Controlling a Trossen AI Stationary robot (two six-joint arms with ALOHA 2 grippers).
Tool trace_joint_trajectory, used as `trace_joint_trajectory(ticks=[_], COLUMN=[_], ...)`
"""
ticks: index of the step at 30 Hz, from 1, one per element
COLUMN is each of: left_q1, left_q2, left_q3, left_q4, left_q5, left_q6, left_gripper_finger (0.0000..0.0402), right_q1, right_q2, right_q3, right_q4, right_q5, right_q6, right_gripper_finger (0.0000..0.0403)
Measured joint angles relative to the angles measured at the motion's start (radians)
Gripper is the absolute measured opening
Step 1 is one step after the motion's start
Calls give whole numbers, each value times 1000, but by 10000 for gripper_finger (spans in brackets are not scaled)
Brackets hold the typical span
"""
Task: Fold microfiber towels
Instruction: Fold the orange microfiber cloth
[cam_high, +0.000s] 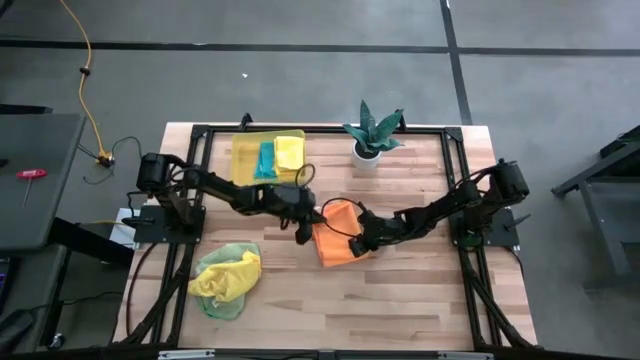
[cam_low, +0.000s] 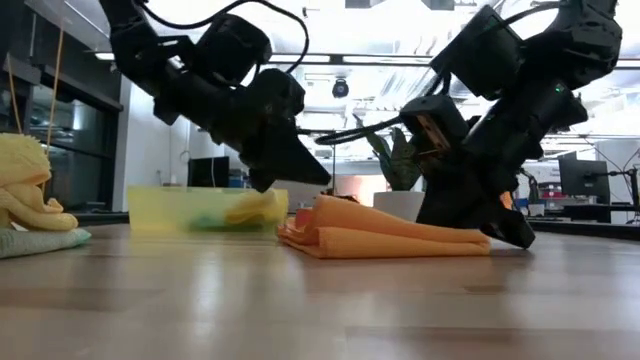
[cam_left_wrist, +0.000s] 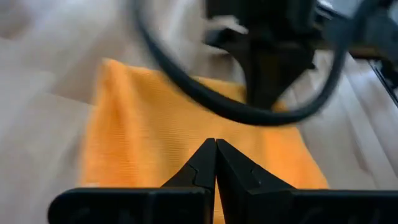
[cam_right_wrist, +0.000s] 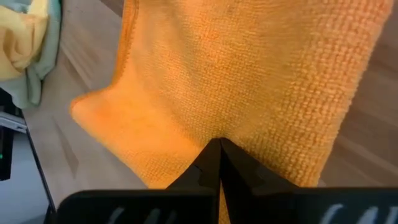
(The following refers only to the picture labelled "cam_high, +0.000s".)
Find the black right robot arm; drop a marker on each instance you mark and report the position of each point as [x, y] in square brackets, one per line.
[450, 207]

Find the silver aluminium bracket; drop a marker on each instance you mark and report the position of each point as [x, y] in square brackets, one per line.
[185, 354]
[465, 355]

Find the white round plant pot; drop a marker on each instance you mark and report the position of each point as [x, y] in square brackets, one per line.
[365, 161]

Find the orange microfiber towel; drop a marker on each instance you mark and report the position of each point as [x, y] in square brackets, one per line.
[335, 250]

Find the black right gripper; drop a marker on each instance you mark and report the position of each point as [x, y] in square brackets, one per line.
[377, 230]

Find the light green microfiber towel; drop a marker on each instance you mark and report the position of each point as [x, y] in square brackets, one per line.
[220, 310]

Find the teal microfiber towel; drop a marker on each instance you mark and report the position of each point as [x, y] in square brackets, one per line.
[265, 165]

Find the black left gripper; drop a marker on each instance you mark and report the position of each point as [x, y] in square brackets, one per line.
[292, 202]

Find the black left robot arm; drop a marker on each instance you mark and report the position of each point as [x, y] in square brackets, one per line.
[220, 187]

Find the dark grey metal stand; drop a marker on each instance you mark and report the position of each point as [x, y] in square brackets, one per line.
[620, 225]

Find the yellow microfiber towel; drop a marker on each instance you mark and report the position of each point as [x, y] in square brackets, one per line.
[290, 152]
[225, 280]

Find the yellow translucent plastic bin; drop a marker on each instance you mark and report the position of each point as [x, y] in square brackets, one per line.
[242, 160]

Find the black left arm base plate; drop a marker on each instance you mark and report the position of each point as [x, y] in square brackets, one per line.
[150, 232]

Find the black aluminium table frame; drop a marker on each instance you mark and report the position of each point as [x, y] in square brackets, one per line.
[325, 129]

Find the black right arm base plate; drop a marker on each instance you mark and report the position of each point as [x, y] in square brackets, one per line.
[505, 235]

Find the white paper sheet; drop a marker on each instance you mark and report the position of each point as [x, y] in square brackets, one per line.
[120, 235]

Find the grey side desk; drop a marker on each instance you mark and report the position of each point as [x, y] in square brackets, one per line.
[50, 150]

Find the artificial green snake plant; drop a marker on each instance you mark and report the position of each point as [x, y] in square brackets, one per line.
[372, 132]

